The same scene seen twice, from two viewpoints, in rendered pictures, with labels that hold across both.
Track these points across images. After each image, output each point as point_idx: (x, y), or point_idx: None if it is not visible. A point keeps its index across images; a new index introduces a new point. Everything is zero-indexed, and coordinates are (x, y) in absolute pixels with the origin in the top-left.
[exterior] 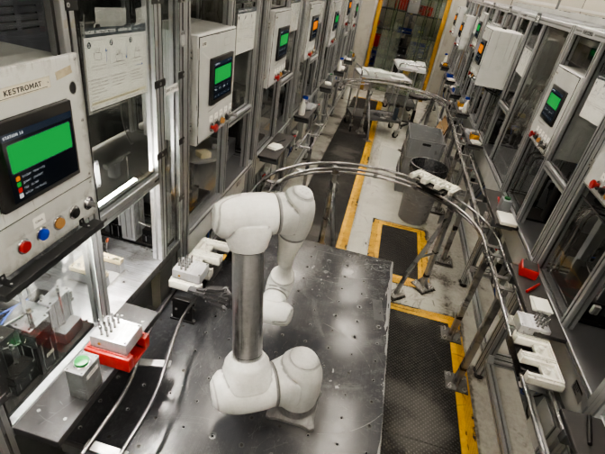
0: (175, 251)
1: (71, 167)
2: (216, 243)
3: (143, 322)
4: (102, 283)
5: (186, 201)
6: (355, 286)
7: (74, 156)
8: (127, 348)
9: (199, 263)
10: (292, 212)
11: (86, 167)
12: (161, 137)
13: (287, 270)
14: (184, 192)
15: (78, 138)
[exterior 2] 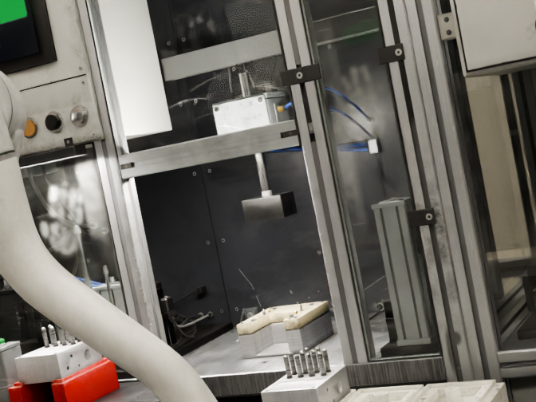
0: (412, 376)
1: (26, 45)
2: (474, 399)
3: (135, 398)
4: (132, 287)
5: (467, 245)
6: None
7: (30, 30)
8: (19, 368)
9: (319, 381)
10: None
11: (75, 58)
12: (293, 34)
13: (151, 391)
14: (435, 207)
15: (57, 9)
